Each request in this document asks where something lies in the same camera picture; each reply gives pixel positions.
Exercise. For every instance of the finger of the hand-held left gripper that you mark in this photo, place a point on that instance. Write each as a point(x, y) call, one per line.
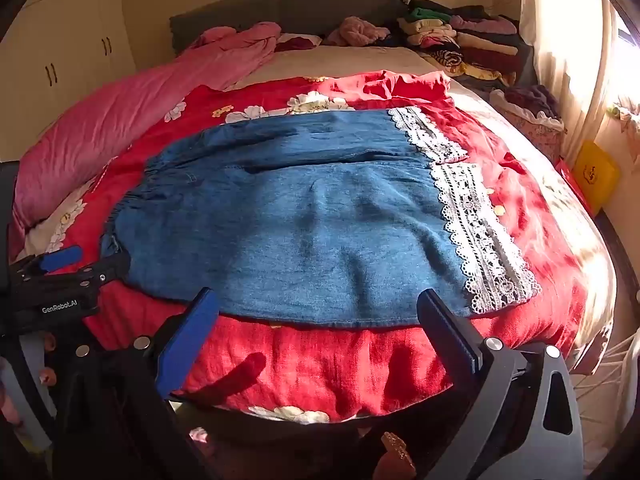
point(107, 267)
point(61, 259)

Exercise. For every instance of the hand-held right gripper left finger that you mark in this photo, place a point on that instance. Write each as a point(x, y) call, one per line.
point(189, 345)

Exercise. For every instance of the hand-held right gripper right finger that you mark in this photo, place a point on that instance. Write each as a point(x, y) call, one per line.
point(450, 330)

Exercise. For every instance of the blue denim pants lace trim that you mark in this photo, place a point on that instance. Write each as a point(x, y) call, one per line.
point(300, 220)

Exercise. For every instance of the person's left hand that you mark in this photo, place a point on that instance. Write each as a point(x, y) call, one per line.
point(46, 375)

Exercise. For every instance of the red floral blanket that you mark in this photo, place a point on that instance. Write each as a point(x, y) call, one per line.
point(350, 360)

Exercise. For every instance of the orange textured object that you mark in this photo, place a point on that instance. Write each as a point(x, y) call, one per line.
point(396, 452)

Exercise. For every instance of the pink quilt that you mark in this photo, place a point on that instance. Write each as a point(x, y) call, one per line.
point(125, 110)

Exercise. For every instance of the yellow paper bag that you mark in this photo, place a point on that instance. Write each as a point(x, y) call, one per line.
point(595, 175)

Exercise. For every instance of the frilled fabric basket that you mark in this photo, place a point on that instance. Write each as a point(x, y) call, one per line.
point(535, 135)

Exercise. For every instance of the cream wardrobe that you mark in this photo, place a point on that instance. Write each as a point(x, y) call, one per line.
point(65, 35)

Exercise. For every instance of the dark purple clothes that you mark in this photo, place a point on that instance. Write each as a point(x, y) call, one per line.
point(535, 100)

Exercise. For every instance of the pink floral cloth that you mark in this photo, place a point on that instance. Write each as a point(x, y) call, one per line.
point(625, 110)

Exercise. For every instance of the pile of folded clothes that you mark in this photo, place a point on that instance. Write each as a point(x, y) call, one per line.
point(475, 45)

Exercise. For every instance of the dark red garment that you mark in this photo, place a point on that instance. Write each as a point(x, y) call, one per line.
point(295, 43)

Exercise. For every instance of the pink fluffy garment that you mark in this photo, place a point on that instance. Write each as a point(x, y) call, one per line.
point(357, 30)

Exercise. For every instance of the cream curtain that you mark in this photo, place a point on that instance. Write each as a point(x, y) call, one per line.
point(565, 35)

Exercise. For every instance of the grey bed headboard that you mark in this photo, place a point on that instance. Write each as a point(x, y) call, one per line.
point(300, 7)

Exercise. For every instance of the window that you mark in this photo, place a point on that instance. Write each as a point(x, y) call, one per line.
point(631, 55)

